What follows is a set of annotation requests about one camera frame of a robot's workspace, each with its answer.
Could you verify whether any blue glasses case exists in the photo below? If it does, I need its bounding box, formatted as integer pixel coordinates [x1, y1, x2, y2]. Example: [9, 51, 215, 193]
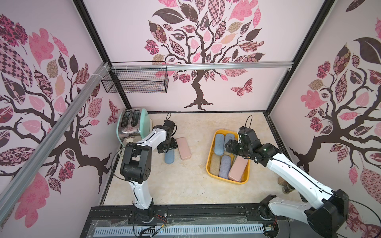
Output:
[224, 133, 235, 147]
[214, 133, 225, 156]
[164, 149, 175, 164]

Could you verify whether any pink glasses case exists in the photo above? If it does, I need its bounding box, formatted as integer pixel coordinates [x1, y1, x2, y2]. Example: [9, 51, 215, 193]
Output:
[176, 137, 191, 160]
[228, 156, 248, 182]

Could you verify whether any lavender glasses case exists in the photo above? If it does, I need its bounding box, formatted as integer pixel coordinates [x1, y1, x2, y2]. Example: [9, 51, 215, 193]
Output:
[218, 155, 232, 179]

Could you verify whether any yellow plastic storage tray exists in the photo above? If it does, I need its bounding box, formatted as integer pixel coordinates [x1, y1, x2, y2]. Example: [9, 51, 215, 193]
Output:
[205, 129, 251, 185]

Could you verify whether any tan glasses case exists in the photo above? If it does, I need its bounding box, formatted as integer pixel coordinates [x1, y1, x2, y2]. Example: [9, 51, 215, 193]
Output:
[209, 153, 221, 176]

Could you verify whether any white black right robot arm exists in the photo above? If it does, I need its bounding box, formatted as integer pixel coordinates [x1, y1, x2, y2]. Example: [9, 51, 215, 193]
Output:
[225, 140, 349, 238]

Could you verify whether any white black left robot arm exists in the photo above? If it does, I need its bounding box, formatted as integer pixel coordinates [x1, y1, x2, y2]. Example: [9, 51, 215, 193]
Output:
[120, 120, 178, 211]

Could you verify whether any mint chrome toaster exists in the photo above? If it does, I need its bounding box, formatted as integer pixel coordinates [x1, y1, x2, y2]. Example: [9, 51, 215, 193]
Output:
[116, 108, 151, 145]

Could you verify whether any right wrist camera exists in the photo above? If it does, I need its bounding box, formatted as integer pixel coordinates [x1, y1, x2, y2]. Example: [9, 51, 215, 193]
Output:
[238, 126, 258, 144]

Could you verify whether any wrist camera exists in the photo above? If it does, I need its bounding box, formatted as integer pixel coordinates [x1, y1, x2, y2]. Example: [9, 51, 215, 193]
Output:
[238, 126, 258, 144]
[163, 120, 177, 134]

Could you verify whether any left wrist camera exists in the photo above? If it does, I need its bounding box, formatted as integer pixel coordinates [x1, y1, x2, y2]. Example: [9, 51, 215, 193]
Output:
[163, 120, 177, 134]

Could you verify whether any aluminium frame rail back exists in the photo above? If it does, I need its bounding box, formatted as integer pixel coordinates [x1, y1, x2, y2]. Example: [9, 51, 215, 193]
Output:
[111, 61, 294, 71]

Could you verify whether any aluminium frame rail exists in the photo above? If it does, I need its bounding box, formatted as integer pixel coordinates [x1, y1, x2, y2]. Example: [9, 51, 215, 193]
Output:
[1, 62, 110, 222]
[111, 61, 294, 71]

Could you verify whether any black wire basket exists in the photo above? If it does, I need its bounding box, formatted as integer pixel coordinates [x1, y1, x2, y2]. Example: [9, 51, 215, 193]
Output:
[102, 60, 169, 93]

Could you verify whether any white slotted cable duct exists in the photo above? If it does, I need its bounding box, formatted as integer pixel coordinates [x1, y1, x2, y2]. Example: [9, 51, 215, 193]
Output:
[91, 224, 265, 238]

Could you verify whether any aluminium frame rail left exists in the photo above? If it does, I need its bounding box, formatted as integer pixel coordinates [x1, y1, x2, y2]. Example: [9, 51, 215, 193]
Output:
[1, 62, 110, 222]

